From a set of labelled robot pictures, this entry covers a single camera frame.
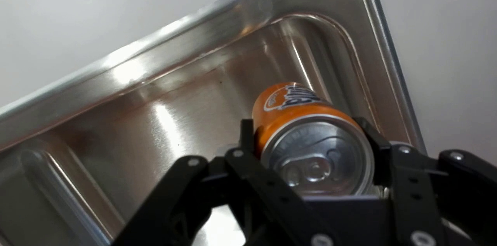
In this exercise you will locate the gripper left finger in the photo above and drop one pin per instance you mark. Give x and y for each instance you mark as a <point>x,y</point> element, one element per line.
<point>248,184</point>

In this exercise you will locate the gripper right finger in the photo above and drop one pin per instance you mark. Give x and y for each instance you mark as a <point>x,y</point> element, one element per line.
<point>411,184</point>

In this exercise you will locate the orange soda can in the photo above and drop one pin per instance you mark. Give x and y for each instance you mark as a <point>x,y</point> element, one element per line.
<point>295,122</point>

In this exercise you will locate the stainless steel sink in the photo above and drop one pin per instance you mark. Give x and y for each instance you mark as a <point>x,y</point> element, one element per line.
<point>174,122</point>

